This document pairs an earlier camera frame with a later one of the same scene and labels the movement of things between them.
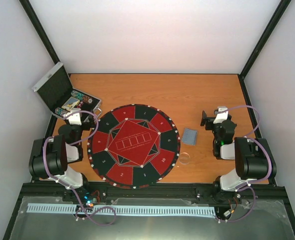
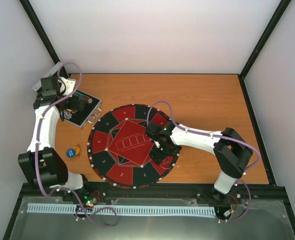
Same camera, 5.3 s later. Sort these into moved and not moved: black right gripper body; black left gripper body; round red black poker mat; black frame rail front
Moved: black right gripper body; black left gripper body
Not moved: black frame rail front; round red black poker mat
